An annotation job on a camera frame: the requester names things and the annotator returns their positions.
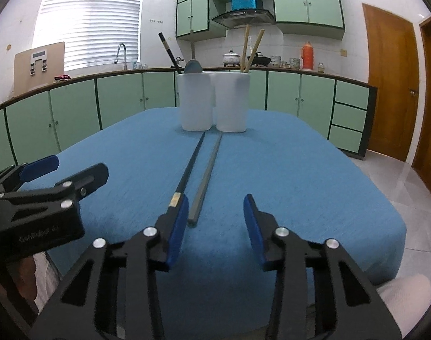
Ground person's white shirt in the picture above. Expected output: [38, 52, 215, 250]
[35, 251, 61, 312]

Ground white cooking pot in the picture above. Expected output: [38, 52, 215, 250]
[222, 50, 241, 67]

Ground orange thermos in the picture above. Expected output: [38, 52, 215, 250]
[301, 41, 315, 71]

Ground metal sink faucet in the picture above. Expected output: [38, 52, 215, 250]
[116, 43, 128, 71]

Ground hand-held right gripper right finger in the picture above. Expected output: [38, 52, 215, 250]
[244, 194, 402, 340]

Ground person's left forearm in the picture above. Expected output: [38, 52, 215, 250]
[10, 253, 39, 314]

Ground range hood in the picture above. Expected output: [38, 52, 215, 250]
[211, 9, 275, 29]

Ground cardboard board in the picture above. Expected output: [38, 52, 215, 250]
[13, 42, 65, 96]

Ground wooden chopstick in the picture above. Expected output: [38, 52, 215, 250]
[240, 25, 250, 72]
[244, 29, 266, 72]

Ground white window blinds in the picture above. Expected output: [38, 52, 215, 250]
[33, 0, 145, 71]

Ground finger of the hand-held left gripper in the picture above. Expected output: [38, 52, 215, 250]
[0, 163, 110, 208]
[0, 155, 60, 199]

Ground black chopstick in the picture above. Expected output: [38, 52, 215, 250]
[158, 32, 182, 74]
[170, 132, 206, 208]

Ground white plastic utensil holder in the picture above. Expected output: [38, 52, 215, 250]
[176, 71, 251, 133]

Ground black pan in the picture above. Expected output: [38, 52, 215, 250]
[249, 52, 273, 67]

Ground green base kitchen cabinets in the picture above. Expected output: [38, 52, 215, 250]
[0, 67, 378, 171]

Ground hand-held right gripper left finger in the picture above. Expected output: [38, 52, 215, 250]
[31, 195, 190, 340]

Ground white cloth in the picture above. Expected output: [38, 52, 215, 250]
[376, 274, 431, 340]

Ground green wall cabinets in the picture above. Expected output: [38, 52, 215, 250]
[176, 0, 345, 41]

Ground blue tablecloth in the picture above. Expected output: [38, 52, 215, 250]
[19, 108, 406, 333]

